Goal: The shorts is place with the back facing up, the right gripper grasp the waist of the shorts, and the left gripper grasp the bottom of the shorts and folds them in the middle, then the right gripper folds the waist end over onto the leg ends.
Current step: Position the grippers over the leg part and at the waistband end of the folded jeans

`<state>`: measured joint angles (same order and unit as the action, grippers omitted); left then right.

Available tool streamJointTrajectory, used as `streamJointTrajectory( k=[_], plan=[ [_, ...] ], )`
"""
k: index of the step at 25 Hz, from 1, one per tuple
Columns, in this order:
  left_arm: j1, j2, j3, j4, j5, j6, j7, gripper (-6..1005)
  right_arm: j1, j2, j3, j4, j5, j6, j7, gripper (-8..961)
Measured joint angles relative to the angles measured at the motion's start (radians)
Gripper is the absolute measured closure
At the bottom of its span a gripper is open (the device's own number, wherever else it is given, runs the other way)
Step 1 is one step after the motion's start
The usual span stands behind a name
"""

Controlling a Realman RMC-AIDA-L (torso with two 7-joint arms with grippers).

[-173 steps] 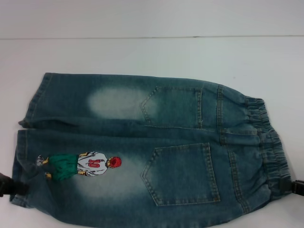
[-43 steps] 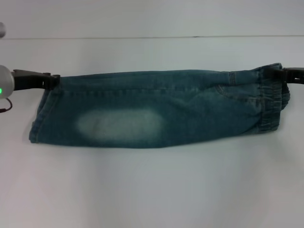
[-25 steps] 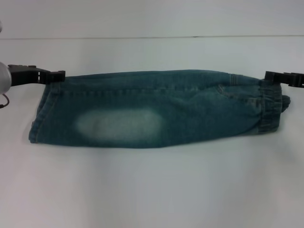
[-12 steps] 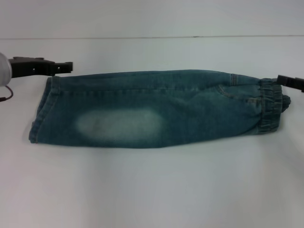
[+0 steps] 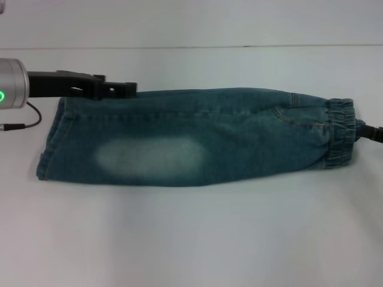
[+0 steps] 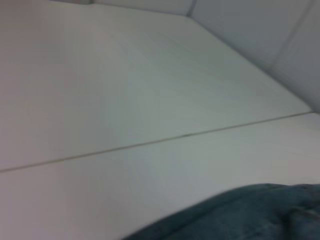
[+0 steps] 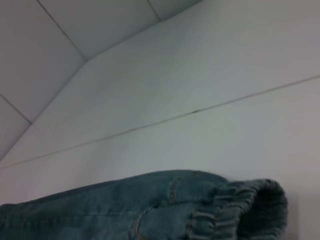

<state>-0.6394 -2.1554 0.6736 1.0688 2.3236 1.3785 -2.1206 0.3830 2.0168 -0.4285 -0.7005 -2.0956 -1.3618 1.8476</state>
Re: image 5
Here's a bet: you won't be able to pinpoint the blue denim shorts with print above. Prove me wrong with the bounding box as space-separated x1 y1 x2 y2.
35 86 367 188

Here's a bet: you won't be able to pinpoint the thin dark cable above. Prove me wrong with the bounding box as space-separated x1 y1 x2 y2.
0 101 42 132

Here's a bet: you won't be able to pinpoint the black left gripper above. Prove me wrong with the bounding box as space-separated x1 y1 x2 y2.
26 69 139 100

